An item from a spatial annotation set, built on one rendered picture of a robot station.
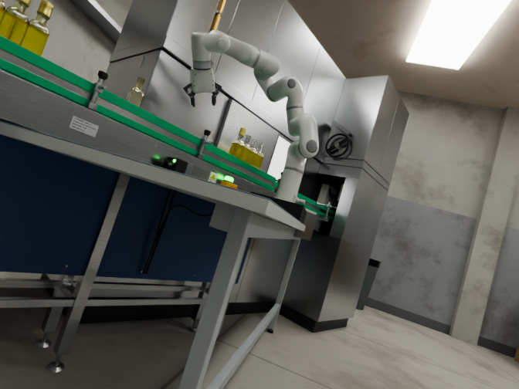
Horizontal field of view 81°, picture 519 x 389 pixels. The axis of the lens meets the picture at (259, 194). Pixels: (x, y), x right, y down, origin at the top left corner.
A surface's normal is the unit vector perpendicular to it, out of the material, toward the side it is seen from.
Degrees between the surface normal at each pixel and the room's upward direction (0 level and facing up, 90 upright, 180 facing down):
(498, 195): 90
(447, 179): 90
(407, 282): 90
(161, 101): 90
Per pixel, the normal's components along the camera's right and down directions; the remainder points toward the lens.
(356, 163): -0.61, -0.25
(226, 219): -0.22, -0.14
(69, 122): 0.73, 0.17
